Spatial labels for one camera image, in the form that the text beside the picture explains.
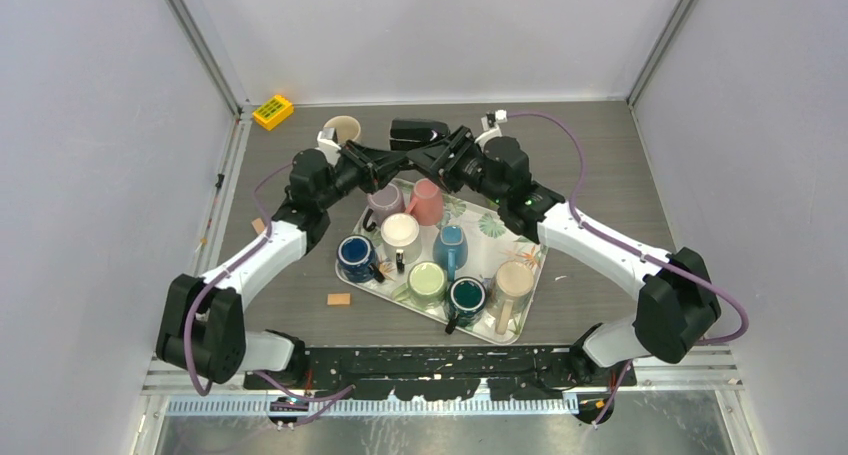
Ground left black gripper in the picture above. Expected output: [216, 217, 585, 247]
[317, 140, 408, 210]

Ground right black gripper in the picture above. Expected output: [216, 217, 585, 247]
[407, 126, 507, 206]

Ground black mug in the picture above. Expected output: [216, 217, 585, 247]
[389, 118, 450, 151]

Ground sea pattern beige mug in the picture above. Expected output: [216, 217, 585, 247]
[323, 115, 362, 146]

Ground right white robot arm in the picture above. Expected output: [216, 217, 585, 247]
[406, 127, 721, 386]

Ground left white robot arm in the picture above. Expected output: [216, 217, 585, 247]
[155, 142, 411, 396]

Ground lilac mug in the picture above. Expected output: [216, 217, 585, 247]
[361, 183, 406, 232]

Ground pink mug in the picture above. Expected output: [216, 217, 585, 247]
[405, 179, 444, 226]

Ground white mug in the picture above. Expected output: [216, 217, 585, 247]
[380, 213, 422, 267]

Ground dark blue mug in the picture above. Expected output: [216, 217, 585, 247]
[336, 235, 385, 284]

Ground light blue mug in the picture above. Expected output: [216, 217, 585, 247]
[432, 225, 468, 282]

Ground light green mug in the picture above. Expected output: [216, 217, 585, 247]
[394, 262, 448, 310]

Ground teal mug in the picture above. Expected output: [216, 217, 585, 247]
[443, 277, 487, 334]

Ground tall beige mug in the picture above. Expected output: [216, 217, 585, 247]
[486, 261, 535, 335]

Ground leaf patterned metal tray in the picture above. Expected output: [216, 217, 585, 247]
[335, 194, 548, 345]

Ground yellow toy block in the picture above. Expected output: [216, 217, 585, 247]
[253, 94, 295, 131]

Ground wooden block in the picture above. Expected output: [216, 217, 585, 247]
[251, 218, 266, 235]
[327, 293, 352, 307]

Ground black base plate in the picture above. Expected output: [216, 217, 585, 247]
[244, 345, 624, 401]

